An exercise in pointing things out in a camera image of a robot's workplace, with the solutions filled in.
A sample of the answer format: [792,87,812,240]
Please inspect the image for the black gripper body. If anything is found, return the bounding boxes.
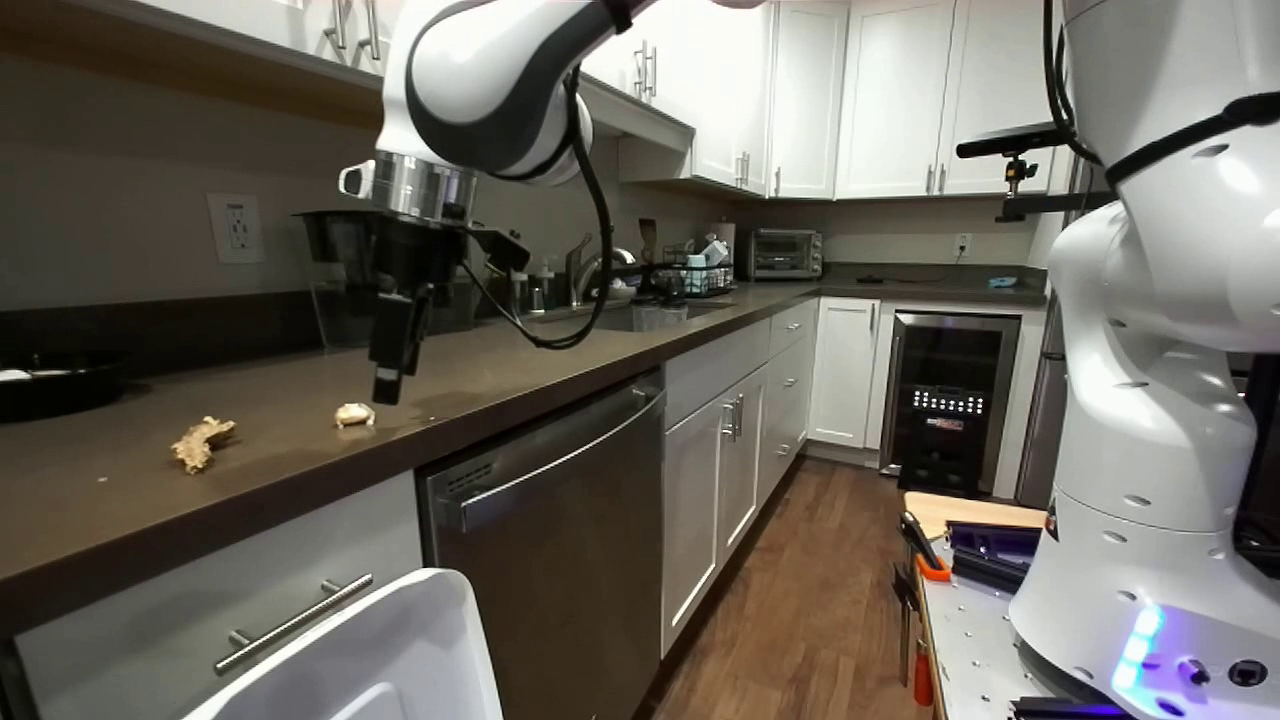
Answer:
[349,218,472,296]

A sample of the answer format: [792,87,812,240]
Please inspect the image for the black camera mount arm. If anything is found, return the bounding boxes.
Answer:
[955,117,1118,225]

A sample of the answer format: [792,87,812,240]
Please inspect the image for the grey drawer front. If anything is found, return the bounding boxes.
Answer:
[10,467,430,720]

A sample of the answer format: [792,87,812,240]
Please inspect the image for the wide white upper cabinet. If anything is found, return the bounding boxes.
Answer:
[0,0,403,135]

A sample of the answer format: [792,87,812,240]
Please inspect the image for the chrome sink faucet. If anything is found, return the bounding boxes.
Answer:
[563,237,639,313]

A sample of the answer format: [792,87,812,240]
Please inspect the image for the white lower cabinet door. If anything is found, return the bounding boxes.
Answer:
[808,292,889,454]

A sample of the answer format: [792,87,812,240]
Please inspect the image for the brown crumpled paper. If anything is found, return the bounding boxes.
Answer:
[167,413,239,481]

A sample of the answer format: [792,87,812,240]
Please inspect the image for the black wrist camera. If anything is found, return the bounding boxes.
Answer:
[466,225,538,282]

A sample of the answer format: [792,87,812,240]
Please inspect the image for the stainless steel dishwasher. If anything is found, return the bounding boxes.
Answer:
[416,367,668,720]

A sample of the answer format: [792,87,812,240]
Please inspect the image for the orange handled tool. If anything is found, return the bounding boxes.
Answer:
[894,508,959,711]

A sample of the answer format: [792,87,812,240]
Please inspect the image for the wooden board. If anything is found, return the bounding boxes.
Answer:
[899,489,1052,543]

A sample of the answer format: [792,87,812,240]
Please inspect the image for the silver drawer bar handle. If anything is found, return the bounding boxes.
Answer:
[211,572,381,678]

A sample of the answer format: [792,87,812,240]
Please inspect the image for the white corner upper cabinets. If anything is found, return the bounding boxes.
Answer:
[572,0,1090,205]

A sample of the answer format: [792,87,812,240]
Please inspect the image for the white plastic bin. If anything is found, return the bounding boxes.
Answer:
[179,566,510,720]

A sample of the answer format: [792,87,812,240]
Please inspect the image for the black wine cooler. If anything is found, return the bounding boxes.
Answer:
[877,305,1024,501]

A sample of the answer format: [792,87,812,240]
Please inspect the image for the steel pots on counter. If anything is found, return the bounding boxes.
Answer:
[668,225,740,300]

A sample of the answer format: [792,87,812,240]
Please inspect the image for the black box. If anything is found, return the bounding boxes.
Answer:
[946,517,1049,599]

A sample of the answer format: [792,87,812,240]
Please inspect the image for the white lower cabinet run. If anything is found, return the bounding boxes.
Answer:
[655,300,825,661]

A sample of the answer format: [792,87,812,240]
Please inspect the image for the silver toaster oven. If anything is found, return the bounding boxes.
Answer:
[743,225,830,284]

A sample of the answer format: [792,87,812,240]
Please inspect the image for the black pan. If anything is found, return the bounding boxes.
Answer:
[0,358,151,430]

